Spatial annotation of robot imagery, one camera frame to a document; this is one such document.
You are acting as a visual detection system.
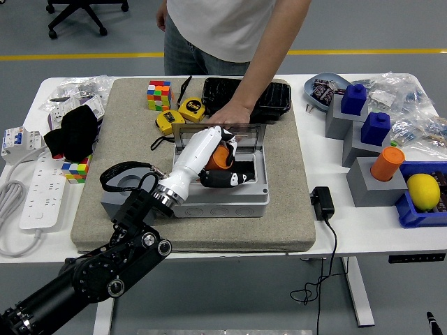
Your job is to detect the person's right hand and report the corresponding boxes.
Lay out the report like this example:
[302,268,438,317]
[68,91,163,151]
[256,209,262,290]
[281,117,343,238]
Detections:
[156,1,169,33]

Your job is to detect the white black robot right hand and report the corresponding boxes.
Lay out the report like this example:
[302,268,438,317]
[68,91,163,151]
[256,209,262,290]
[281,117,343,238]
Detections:
[426,311,443,335]

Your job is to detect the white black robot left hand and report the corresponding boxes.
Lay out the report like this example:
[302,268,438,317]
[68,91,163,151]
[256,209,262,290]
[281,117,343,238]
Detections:
[159,126,251,202]

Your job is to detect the person's left hand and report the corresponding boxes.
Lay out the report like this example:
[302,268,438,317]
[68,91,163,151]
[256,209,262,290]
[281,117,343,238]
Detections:
[208,100,253,127]

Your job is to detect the orange cylinder battery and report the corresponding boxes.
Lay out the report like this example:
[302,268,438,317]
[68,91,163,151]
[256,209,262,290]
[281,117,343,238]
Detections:
[370,146,406,182]
[205,145,234,172]

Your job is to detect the grey junction box clear lid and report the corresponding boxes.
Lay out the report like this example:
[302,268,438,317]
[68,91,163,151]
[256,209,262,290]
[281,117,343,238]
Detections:
[168,122,271,218]

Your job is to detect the yellow tape measure black label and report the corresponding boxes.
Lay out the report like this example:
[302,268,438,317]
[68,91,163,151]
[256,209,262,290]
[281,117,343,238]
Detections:
[176,75,206,123]

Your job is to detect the yellow tape measure small window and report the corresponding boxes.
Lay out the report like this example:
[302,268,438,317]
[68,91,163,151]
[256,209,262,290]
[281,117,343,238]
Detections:
[150,110,186,151]

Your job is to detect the black plastic case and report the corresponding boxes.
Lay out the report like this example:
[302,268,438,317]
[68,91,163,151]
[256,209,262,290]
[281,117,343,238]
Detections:
[201,77,292,124]

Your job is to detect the person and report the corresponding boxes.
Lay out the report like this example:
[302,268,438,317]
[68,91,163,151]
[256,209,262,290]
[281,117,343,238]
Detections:
[156,0,312,76]

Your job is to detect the grey block with round hole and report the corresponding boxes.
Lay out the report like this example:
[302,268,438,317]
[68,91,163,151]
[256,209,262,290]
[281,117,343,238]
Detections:
[100,166,175,227]
[346,156,409,208]

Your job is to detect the black table control panel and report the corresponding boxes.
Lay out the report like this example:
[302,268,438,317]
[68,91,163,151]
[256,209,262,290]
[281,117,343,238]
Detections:
[388,253,447,265]

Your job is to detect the large colourful puzzle cube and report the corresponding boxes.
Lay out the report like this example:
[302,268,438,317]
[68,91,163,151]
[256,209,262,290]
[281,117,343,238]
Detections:
[146,80,174,112]

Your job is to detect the white table leg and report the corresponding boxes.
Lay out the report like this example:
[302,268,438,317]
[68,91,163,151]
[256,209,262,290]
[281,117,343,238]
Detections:
[341,256,376,328]
[92,299,116,335]

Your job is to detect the black office chair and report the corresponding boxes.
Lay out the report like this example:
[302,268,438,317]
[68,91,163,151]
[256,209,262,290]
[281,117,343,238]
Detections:
[45,0,129,40]

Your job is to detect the grey-brown mat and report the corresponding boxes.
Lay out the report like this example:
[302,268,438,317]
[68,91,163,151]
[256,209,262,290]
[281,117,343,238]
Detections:
[70,77,317,255]

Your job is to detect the dark wrapped candy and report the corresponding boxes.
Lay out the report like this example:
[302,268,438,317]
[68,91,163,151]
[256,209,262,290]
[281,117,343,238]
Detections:
[312,85,335,105]
[313,79,338,92]

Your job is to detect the blue-grey bowl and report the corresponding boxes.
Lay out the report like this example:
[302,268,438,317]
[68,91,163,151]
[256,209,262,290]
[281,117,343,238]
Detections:
[303,72,352,112]

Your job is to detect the grey holder block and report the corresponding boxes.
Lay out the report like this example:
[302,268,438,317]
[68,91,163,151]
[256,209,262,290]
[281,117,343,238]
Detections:
[325,94,369,140]
[342,121,392,168]

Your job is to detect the clear bags of hardware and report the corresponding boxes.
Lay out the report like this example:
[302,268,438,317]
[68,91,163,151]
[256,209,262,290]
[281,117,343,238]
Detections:
[38,75,115,116]

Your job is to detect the blue storage bin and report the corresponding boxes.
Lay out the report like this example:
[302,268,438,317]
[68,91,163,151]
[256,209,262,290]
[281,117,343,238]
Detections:
[395,161,447,229]

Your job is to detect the small colourful puzzle cube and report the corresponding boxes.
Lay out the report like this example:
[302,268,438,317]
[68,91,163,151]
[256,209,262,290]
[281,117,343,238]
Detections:
[61,154,94,185]

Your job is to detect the black cloth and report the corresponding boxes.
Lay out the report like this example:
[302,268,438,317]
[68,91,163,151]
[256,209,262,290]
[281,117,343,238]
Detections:
[43,105,102,161]

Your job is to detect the blue plastic block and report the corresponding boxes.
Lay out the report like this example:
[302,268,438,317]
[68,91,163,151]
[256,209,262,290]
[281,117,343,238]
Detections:
[340,83,368,115]
[360,112,391,146]

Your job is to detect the black power adapter plug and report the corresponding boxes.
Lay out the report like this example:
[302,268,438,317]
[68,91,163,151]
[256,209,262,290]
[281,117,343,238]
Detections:
[310,186,335,221]

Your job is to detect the yellow lemon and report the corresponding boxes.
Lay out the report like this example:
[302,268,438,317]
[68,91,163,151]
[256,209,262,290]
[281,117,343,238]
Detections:
[406,173,441,211]

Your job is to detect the white power strip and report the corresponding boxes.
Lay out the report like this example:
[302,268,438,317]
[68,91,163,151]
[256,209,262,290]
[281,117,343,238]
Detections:
[19,152,68,230]

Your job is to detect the white circuit breaker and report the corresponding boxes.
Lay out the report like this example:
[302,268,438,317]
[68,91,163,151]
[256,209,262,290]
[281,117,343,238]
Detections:
[1,126,46,165]

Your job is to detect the clear bags of small parts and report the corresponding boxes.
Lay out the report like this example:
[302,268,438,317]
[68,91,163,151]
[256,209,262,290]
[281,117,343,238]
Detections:
[356,72,447,160]

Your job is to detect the black adapter cord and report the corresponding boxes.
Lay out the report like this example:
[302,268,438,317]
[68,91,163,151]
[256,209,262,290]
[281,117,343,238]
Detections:
[290,218,339,335]

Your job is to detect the white wall socket pack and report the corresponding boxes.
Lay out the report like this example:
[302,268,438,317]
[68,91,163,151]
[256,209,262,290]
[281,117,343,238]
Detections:
[47,96,105,132]

